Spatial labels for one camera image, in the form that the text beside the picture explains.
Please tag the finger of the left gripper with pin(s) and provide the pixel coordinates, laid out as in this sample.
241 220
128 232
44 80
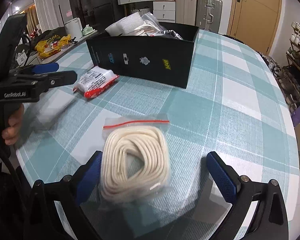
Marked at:
58 79
43 68

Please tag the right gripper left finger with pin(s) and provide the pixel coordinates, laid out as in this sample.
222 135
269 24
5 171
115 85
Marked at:
70 191

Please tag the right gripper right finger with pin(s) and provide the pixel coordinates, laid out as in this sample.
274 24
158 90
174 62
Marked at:
269 220

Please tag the red white tissue pack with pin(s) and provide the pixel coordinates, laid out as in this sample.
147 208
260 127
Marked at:
95 82

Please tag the white foam block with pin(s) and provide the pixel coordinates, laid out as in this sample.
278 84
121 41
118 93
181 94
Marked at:
125 25

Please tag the white printed pouch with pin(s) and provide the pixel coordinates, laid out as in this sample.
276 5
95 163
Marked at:
165 33

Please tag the grey side cabinet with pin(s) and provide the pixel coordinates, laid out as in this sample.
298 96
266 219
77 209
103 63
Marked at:
35 59

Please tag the yellow plastic bag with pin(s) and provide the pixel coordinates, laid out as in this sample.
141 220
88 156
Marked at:
51 46

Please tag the white trash bin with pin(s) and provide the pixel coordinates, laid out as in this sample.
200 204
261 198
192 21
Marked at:
74 28

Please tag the green white sneaker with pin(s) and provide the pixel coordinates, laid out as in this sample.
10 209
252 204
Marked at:
87 30

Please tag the dark refrigerator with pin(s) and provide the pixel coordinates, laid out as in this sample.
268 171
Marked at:
106 12

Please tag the black cardboard box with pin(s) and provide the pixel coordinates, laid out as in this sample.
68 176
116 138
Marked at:
160 59

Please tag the checkered tablecloth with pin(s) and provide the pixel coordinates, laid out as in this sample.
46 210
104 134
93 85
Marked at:
232 105

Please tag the white drawer desk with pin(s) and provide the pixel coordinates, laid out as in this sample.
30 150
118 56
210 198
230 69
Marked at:
163 10

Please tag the beige suitcase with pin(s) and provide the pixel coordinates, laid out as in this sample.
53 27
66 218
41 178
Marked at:
185 11

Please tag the silver suitcase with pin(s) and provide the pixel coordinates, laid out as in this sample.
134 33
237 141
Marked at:
208 15

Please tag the wooden door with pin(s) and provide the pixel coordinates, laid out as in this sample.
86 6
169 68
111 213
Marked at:
255 22

